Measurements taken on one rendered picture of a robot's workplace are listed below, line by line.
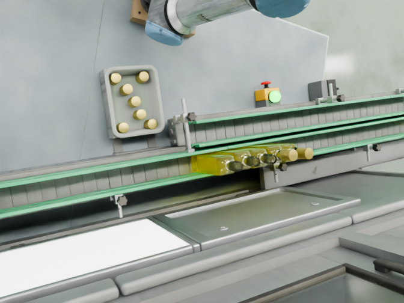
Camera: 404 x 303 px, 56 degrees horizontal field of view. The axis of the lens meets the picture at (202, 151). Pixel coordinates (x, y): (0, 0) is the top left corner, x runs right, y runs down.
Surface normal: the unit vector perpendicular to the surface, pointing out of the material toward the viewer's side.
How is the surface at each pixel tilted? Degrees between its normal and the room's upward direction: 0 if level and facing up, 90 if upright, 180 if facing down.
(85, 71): 0
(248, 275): 0
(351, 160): 0
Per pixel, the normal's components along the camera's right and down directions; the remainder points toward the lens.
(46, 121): 0.43, 0.02
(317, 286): -0.13, -0.99
